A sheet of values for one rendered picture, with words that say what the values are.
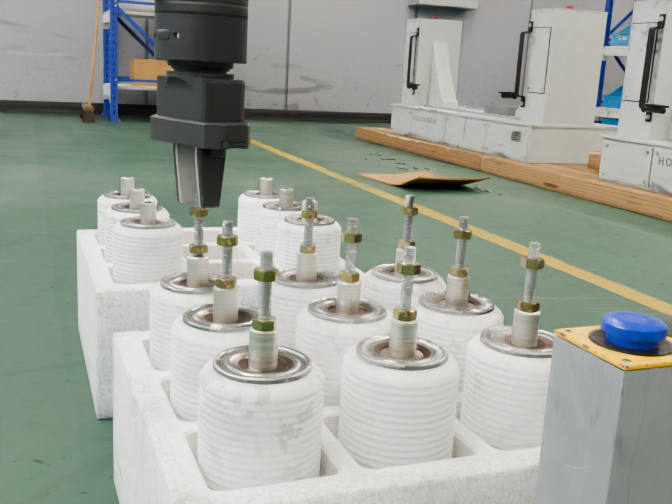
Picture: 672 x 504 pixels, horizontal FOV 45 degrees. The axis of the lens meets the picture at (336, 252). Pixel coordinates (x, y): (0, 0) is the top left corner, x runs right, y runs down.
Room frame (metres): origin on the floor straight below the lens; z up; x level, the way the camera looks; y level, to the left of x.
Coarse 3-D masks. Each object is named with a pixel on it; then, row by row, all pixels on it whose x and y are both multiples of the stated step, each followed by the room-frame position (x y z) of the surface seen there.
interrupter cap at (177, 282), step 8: (184, 272) 0.83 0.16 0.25; (160, 280) 0.80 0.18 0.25; (168, 280) 0.80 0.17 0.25; (176, 280) 0.80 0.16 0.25; (184, 280) 0.81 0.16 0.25; (168, 288) 0.77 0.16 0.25; (176, 288) 0.77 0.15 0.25; (184, 288) 0.77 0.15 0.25; (192, 288) 0.77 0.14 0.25; (200, 288) 0.78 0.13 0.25; (208, 288) 0.78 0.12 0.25
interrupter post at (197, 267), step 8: (192, 256) 0.80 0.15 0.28; (208, 256) 0.80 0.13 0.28; (192, 264) 0.79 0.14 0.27; (200, 264) 0.79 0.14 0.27; (208, 264) 0.80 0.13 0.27; (192, 272) 0.79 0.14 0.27; (200, 272) 0.79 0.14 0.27; (208, 272) 0.80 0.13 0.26; (192, 280) 0.79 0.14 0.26; (200, 280) 0.79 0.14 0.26; (208, 280) 0.80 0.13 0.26
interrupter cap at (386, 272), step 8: (384, 264) 0.92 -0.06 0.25; (392, 264) 0.92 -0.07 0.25; (376, 272) 0.88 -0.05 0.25; (384, 272) 0.89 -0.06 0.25; (392, 272) 0.90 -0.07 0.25; (424, 272) 0.90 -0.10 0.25; (432, 272) 0.90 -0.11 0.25; (392, 280) 0.86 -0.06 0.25; (400, 280) 0.85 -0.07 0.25; (416, 280) 0.85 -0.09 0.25; (424, 280) 0.86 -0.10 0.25; (432, 280) 0.87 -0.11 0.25
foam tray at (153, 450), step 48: (144, 336) 0.83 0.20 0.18; (144, 384) 0.70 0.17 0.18; (144, 432) 0.63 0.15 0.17; (192, 432) 0.61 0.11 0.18; (336, 432) 0.66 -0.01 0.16; (144, 480) 0.63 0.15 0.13; (192, 480) 0.53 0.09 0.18; (336, 480) 0.54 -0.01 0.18; (384, 480) 0.55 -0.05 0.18; (432, 480) 0.55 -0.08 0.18; (480, 480) 0.57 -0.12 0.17; (528, 480) 0.59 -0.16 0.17
